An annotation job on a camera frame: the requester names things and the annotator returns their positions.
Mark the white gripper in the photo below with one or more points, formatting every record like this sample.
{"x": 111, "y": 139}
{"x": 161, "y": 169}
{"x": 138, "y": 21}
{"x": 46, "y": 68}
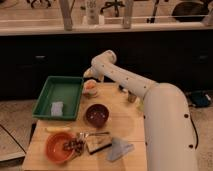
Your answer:
{"x": 92, "y": 73}

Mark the red apple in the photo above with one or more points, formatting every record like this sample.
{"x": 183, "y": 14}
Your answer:
{"x": 90, "y": 85}

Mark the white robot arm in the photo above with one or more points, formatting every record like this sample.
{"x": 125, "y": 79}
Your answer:
{"x": 167, "y": 124}

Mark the white paper cup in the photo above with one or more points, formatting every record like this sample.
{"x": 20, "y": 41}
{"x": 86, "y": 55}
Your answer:
{"x": 90, "y": 92}

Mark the metal cup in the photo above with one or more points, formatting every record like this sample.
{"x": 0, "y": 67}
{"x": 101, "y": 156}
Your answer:
{"x": 131, "y": 97}

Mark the light green cup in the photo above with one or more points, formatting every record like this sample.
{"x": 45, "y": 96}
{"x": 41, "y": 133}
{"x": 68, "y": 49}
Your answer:
{"x": 140, "y": 106}

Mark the green plastic tray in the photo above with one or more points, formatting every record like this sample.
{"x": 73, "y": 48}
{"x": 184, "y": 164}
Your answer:
{"x": 64, "y": 89}

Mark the dark brown bowl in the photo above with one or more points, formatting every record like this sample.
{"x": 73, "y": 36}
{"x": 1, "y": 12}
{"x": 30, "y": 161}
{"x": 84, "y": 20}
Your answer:
{"x": 97, "y": 115}

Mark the white sponge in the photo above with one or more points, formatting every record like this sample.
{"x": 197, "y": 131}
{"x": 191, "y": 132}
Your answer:
{"x": 57, "y": 109}

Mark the metal spoon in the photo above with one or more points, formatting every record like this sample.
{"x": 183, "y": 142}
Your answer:
{"x": 86, "y": 134}

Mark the wooden block with black edge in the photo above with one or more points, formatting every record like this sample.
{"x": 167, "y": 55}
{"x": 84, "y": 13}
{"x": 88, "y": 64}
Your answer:
{"x": 97, "y": 143}

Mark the yellow banana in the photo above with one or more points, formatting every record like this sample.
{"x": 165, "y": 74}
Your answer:
{"x": 57, "y": 129}

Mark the bunch of dark grapes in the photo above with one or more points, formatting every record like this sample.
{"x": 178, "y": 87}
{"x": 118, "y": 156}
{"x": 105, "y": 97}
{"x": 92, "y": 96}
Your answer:
{"x": 75, "y": 144}

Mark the blue-grey cloth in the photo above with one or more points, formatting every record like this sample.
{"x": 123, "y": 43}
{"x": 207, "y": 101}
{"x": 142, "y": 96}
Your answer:
{"x": 118, "y": 149}

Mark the orange bowl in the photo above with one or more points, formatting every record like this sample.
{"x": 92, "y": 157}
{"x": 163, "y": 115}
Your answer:
{"x": 54, "y": 147}

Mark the blue object on floor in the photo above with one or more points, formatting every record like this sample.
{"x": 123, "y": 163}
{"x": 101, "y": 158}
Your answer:
{"x": 200, "y": 99}

